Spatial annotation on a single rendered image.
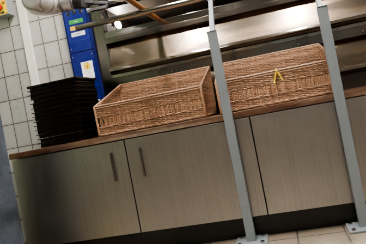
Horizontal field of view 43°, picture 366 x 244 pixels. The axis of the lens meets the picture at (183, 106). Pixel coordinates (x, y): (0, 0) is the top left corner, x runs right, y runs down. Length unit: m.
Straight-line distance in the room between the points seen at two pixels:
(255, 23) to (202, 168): 0.95
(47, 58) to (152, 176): 1.15
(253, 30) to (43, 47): 1.29
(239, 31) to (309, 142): 0.86
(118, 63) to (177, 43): 0.37
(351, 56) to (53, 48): 1.74
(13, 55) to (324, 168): 1.98
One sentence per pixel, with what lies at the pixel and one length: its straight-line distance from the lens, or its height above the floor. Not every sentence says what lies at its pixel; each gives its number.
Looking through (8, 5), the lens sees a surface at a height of 1.47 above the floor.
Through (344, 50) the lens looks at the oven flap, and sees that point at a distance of 2.69.
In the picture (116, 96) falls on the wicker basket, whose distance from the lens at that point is 2.66.
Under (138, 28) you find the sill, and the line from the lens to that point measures 2.78.
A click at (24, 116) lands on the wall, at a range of 3.06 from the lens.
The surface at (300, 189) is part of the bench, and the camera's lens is 2.14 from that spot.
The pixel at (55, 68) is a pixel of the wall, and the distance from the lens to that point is 2.96.
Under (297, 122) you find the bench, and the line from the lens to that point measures 2.10.
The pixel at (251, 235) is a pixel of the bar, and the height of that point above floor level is 0.03.
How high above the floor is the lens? 0.62
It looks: 1 degrees up
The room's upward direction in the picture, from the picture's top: 11 degrees counter-clockwise
